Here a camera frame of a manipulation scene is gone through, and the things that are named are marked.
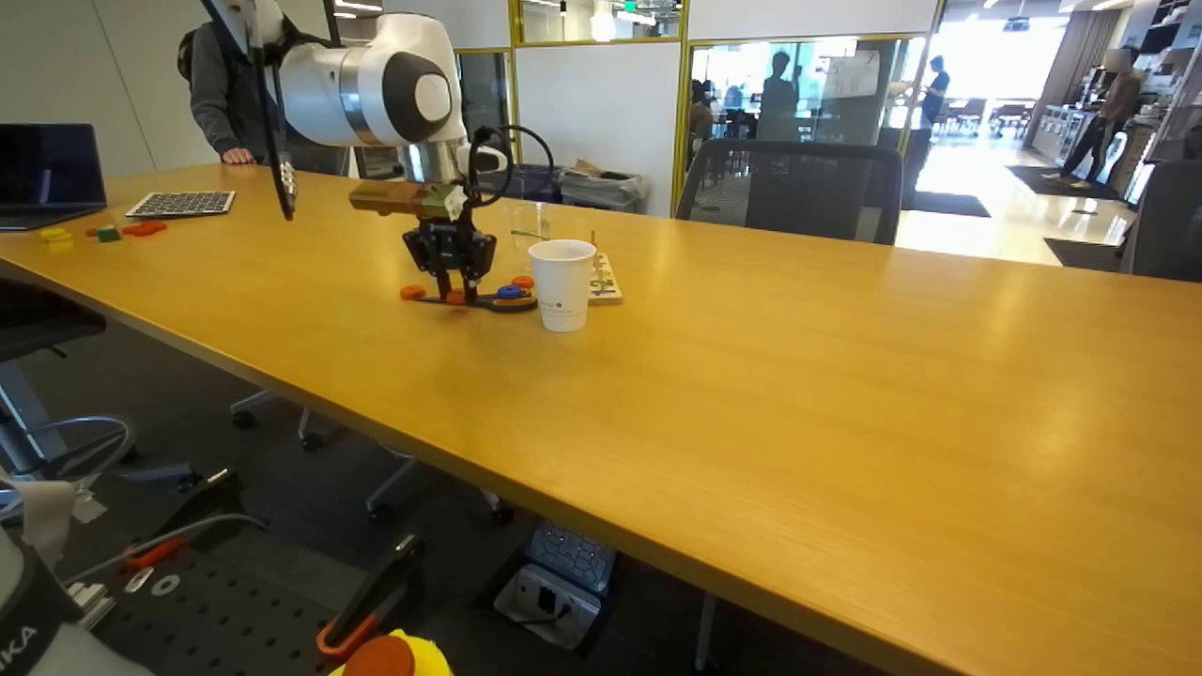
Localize grey keyboard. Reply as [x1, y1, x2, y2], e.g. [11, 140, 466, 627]
[127, 192, 236, 222]

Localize yellow red emergency stop button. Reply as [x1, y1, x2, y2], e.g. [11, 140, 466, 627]
[331, 633, 453, 676]

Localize black laptop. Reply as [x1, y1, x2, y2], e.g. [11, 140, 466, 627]
[0, 125, 103, 235]

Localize person in dark jacket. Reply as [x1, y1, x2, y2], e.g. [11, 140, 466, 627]
[172, 16, 316, 170]

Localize orange handled pliers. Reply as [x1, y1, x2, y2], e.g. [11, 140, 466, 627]
[316, 535, 420, 660]

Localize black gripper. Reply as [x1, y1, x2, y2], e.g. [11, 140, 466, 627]
[404, 222, 490, 306]

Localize floor power box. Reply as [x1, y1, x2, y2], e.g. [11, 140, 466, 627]
[490, 523, 617, 650]

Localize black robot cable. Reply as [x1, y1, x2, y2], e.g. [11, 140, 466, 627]
[463, 121, 564, 211]

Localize clear plastic cup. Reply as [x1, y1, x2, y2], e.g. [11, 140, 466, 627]
[511, 205, 553, 241]

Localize orange handled scissors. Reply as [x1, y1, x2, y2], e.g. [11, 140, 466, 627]
[425, 295, 535, 311]

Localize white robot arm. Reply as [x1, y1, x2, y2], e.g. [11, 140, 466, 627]
[201, 0, 495, 306]

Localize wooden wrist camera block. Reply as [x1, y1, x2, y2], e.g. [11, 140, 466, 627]
[350, 180, 466, 222]

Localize white paper cup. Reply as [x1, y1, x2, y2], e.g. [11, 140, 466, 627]
[524, 241, 597, 331]

